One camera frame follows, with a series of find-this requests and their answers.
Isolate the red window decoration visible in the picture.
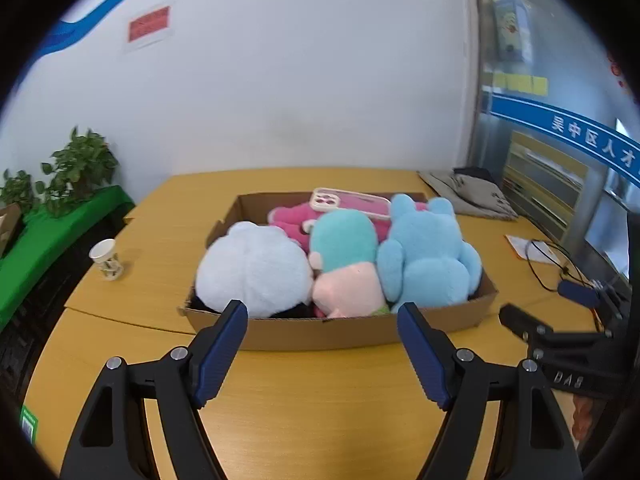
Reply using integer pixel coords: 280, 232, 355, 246
607, 50, 632, 97

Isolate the person's right hand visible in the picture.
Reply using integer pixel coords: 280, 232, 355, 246
570, 394, 599, 445

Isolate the glass door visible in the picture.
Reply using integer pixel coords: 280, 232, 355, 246
470, 0, 640, 281

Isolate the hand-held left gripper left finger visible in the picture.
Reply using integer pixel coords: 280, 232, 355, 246
59, 299, 249, 480

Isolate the brown cardboard box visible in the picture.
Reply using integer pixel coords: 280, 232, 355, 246
177, 191, 500, 352

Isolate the light blue plush toy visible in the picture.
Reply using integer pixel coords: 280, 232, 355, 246
376, 194, 483, 313

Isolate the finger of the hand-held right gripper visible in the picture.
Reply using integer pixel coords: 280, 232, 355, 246
498, 303, 556, 348
557, 280, 623, 322

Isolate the grey cloth bag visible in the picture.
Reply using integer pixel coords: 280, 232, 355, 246
417, 166, 519, 221

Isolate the paper cup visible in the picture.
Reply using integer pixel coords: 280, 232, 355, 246
89, 239, 125, 281

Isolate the cartoon door poster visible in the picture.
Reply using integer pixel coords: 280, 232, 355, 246
495, 0, 533, 63

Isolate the small potted green plant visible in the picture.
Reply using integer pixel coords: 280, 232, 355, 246
0, 169, 41, 211

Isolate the green label sticker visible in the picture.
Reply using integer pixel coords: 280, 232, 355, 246
20, 405, 39, 442

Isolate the pink pig plush teal hat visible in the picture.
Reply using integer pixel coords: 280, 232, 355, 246
307, 210, 391, 318

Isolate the small cardboard carton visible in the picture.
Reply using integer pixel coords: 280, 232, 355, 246
0, 202, 23, 258

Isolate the black cable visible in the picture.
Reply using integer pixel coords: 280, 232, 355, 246
525, 239, 601, 331

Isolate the green table cloth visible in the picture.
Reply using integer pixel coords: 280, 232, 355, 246
0, 185, 137, 331

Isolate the blue door banner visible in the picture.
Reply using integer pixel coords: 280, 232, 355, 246
490, 94, 640, 183

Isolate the white paper note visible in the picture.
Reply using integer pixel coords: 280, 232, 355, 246
505, 233, 563, 266

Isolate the red wall notice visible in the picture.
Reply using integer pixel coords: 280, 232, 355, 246
122, 4, 176, 53

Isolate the pink phone case white rim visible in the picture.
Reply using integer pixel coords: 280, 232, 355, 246
309, 187, 392, 220

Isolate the large potted green plant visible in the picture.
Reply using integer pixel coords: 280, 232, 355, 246
40, 127, 120, 218

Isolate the pink plush toy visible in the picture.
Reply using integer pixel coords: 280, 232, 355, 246
267, 201, 431, 251

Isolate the white plush toy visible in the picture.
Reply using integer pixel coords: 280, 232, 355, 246
194, 221, 315, 318

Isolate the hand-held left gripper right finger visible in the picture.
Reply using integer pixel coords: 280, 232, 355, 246
396, 302, 581, 480

